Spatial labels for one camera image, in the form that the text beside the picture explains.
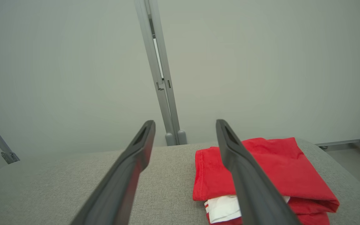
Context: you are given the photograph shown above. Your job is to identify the grey fabric sofa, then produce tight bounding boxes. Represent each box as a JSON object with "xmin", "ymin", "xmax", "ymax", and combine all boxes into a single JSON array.
[{"xmin": 0, "ymin": 138, "xmax": 360, "ymax": 225}]

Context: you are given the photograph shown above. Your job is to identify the grey metal floor rail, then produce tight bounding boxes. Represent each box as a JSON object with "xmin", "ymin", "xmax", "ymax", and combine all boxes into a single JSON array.
[{"xmin": 315, "ymin": 139, "xmax": 360, "ymax": 150}]

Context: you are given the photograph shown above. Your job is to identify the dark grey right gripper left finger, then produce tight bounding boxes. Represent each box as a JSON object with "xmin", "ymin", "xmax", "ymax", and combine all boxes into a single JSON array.
[{"xmin": 71, "ymin": 120, "xmax": 156, "ymax": 225}]

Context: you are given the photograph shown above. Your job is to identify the red shorts with white stripe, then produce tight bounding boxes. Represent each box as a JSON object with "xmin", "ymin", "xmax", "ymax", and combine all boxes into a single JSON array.
[{"xmin": 294, "ymin": 211, "xmax": 332, "ymax": 225}]

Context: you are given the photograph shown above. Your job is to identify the red and white jersey shirt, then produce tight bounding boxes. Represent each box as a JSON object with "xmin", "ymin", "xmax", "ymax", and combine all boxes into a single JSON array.
[{"xmin": 192, "ymin": 137, "xmax": 340, "ymax": 225}]

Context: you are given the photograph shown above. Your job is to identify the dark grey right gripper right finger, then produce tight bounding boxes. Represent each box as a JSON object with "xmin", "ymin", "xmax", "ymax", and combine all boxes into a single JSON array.
[{"xmin": 216, "ymin": 119, "xmax": 302, "ymax": 225}]

